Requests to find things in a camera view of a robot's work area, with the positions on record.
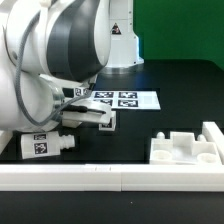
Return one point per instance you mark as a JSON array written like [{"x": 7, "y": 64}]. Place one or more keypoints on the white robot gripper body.
[{"x": 84, "y": 109}]

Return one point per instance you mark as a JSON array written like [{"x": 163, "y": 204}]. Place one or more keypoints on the white chair seat part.
[{"x": 182, "y": 148}]

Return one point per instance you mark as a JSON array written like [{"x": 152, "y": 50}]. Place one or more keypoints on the rear white tagged cube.
[{"x": 80, "y": 91}]

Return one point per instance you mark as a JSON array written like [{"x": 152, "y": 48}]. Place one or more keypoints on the small white tagged cube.
[{"x": 111, "y": 125}]

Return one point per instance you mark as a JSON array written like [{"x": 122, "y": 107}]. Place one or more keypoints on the paper sheet with tags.
[{"x": 132, "y": 100}]

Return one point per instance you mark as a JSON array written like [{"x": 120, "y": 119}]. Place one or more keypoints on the white left fence block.
[{"x": 5, "y": 137}]

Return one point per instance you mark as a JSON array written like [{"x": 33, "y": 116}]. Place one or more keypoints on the white front fence rail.
[{"x": 111, "y": 178}]

